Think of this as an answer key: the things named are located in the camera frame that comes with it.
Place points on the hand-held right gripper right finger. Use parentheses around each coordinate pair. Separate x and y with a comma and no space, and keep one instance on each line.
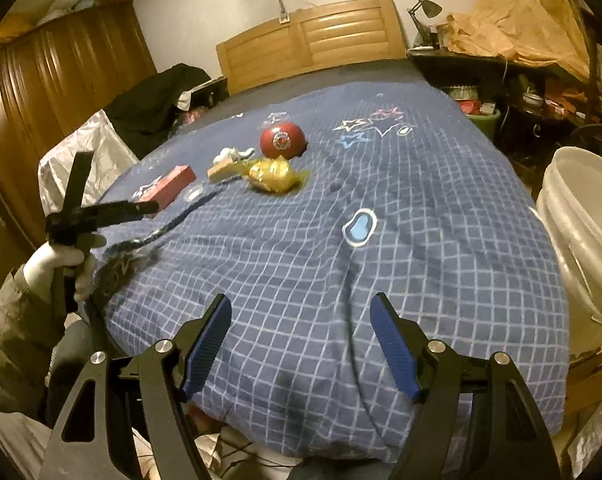
(393,345)

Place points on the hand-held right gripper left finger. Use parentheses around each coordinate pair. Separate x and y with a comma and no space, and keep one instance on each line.
(208,345)

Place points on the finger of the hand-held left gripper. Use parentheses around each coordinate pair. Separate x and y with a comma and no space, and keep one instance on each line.
(80,180)
(126,210)

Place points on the white plastic bucket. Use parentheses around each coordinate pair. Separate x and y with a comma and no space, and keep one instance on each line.
(581,240)

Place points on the person's left forearm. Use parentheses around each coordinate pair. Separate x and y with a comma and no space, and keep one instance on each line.
(16,330)

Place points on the person's left hand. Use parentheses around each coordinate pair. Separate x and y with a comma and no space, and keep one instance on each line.
(43,267)

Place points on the silver foil cloth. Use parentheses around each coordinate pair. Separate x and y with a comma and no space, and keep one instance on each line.
(106,150)
(596,442)

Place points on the red carton box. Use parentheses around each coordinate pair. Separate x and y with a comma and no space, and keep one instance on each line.
(173,182)

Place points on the brown wooden wardrobe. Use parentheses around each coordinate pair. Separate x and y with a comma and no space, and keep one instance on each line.
(56,85)

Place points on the black jacket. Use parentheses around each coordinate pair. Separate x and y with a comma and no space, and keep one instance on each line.
(151,100)

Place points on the red patterned bag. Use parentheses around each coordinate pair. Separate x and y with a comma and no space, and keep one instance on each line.
(191,116)

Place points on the crumpled white tissue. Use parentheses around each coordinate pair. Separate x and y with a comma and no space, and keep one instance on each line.
(228,155)

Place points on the blue checked star blanket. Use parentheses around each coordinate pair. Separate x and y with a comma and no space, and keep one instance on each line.
(306,240)

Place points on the yellow snack wrapper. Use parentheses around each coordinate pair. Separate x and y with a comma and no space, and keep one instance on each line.
(268,175)

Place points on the red ball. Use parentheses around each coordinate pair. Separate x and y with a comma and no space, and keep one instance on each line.
(281,141)

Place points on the white and blue bundle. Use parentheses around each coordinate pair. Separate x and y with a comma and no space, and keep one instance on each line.
(66,7)

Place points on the wooden stool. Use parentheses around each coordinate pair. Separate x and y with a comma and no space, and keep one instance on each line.
(591,380)

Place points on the green plastic basin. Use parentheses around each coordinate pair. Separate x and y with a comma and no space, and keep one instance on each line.
(483,122)

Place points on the dark grey bed sheet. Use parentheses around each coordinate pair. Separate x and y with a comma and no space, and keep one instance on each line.
(331,77)

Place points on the dark round side table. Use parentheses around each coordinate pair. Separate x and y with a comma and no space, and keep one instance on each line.
(531,110)

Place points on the wooden headboard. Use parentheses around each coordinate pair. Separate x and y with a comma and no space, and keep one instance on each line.
(331,30)

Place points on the dark wooden desk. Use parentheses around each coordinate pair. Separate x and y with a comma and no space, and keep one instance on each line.
(456,65)

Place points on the black desk lamp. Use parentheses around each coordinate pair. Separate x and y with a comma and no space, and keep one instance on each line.
(431,7)

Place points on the orange cloth cover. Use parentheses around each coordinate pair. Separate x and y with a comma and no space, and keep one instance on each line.
(521,20)

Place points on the dark wooden frame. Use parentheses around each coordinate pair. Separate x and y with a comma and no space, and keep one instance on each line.
(593,60)

